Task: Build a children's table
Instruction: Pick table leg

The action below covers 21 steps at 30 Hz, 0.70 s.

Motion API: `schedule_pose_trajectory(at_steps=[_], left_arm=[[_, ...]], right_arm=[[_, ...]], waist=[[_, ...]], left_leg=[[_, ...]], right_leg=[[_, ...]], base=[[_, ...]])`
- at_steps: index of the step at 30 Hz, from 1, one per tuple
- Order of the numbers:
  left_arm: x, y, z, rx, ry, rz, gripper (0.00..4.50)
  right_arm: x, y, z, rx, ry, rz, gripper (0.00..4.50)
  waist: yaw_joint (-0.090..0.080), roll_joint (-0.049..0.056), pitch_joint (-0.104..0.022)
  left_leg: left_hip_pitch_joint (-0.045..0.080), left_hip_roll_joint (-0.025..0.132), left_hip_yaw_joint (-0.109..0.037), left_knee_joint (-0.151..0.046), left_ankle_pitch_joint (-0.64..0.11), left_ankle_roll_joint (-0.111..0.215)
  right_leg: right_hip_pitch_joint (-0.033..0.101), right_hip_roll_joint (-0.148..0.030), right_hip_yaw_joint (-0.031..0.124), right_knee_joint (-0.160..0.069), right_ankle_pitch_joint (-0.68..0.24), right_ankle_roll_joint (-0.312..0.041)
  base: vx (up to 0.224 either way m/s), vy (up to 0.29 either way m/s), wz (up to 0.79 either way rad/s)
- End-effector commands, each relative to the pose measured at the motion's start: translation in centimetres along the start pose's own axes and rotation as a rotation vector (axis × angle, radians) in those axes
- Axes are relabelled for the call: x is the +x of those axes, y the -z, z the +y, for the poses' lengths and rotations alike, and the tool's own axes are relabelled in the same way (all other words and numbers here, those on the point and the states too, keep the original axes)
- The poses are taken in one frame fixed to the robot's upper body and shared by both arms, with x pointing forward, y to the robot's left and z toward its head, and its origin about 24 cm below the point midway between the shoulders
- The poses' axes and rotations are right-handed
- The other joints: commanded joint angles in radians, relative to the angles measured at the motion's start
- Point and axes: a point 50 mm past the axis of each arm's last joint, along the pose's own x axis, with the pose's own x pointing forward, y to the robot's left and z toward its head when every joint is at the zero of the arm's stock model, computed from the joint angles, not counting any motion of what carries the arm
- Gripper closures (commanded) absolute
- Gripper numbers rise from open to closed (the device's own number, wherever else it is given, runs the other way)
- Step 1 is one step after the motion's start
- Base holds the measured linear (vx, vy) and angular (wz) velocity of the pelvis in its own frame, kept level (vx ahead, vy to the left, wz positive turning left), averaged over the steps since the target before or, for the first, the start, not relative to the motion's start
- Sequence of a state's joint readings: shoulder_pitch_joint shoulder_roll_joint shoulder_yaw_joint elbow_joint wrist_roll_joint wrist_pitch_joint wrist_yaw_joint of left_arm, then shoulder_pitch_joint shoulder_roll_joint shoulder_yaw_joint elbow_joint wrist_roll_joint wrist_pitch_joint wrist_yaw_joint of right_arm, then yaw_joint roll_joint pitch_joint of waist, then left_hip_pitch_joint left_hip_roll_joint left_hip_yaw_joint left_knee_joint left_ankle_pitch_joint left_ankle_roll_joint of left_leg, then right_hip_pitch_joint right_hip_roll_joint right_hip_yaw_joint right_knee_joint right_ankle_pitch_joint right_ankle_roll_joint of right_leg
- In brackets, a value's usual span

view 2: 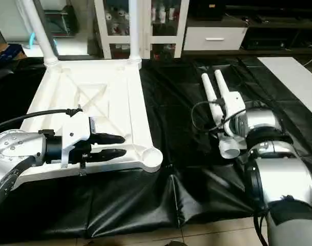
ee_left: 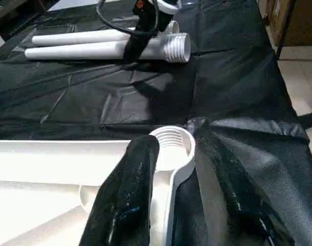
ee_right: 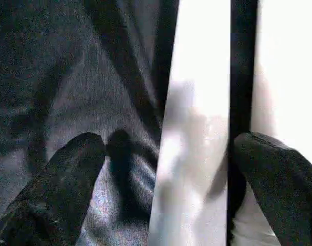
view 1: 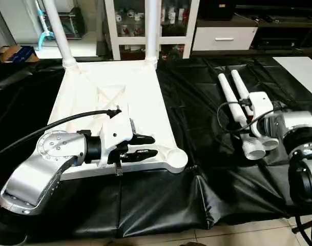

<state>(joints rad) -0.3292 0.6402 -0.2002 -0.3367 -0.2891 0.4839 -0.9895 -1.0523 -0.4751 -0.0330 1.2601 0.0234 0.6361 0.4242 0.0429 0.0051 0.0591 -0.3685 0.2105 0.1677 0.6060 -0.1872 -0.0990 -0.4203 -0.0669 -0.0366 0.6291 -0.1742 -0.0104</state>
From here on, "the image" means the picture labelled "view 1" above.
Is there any white plastic table leg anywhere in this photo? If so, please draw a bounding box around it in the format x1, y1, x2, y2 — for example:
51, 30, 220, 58
218, 73, 267, 161
144, 0, 162, 65
41, 0, 79, 69
230, 69, 280, 152

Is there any white plastic table top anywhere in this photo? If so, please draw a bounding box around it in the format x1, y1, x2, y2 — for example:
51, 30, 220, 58
45, 58, 189, 181

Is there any white sheet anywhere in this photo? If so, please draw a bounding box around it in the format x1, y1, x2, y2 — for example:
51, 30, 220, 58
272, 56, 312, 99

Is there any black work mat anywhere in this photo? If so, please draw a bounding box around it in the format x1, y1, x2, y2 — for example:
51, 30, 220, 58
0, 54, 312, 240

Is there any white low drawer unit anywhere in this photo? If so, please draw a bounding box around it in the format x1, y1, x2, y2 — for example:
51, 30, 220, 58
191, 25, 259, 52

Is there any dark robot right foot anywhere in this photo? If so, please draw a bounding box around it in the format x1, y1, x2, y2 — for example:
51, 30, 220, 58
178, 241, 209, 246

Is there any white glass-door cabinet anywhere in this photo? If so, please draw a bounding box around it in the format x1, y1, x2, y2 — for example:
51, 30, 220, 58
103, 0, 200, 62

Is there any blue cardboard box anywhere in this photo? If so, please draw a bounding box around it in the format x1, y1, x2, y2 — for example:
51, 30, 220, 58
0, 45, 39, 64

